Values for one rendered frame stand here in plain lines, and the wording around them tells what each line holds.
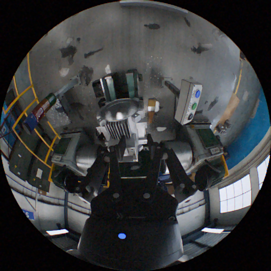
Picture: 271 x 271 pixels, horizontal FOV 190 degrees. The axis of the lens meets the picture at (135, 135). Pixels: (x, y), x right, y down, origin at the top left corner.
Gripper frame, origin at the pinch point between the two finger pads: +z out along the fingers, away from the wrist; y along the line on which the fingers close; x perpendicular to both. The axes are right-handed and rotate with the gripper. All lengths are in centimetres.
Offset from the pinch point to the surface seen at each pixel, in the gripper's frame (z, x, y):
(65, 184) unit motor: 7, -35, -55
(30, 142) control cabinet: 67, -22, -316
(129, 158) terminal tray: 15.6, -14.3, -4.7
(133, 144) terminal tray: 9.5, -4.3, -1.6
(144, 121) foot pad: 12.7, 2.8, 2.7
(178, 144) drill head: 30.0, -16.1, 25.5
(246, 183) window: -15, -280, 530
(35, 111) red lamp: -3.5, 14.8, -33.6
